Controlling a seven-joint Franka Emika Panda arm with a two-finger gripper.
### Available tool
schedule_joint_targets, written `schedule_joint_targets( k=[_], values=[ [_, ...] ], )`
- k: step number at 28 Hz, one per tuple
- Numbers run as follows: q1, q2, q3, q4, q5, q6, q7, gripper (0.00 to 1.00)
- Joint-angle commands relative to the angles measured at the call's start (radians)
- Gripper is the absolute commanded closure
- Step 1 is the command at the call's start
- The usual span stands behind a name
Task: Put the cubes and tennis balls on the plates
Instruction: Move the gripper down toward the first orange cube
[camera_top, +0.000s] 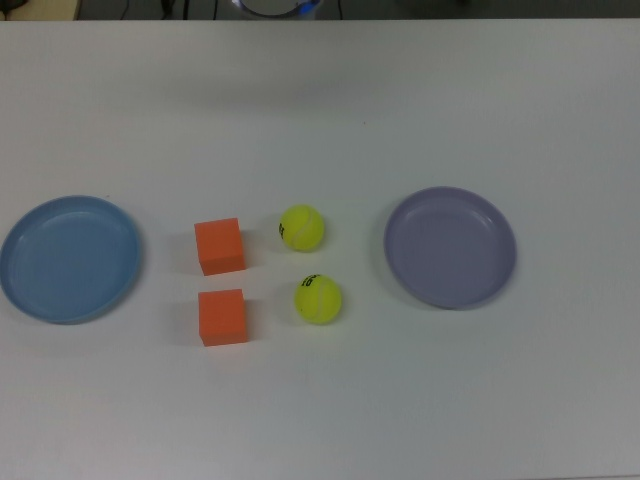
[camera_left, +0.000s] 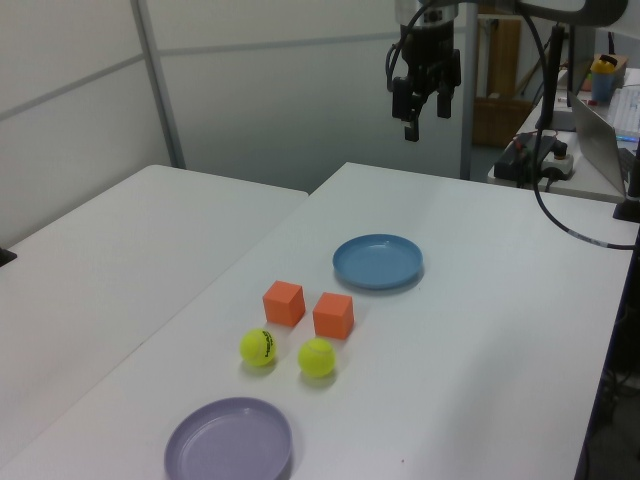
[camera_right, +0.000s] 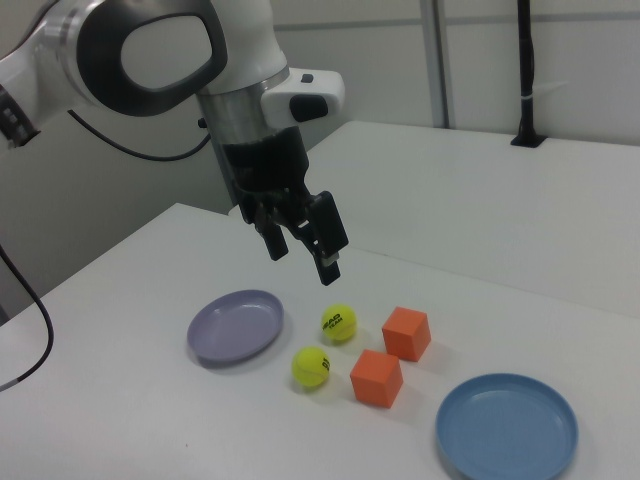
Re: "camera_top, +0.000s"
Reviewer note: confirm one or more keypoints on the yellow tennis ball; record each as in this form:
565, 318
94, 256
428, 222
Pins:
305, 230
320, 302

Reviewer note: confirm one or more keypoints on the orange foam cube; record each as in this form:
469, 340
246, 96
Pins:
222, 315
219, 245

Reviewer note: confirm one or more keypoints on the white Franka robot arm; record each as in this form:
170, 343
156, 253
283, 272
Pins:
270, 6

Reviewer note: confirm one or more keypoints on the purple plate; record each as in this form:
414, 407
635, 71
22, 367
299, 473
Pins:
450, 250

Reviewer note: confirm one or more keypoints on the blue plate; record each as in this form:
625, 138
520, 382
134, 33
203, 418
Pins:
70, 270

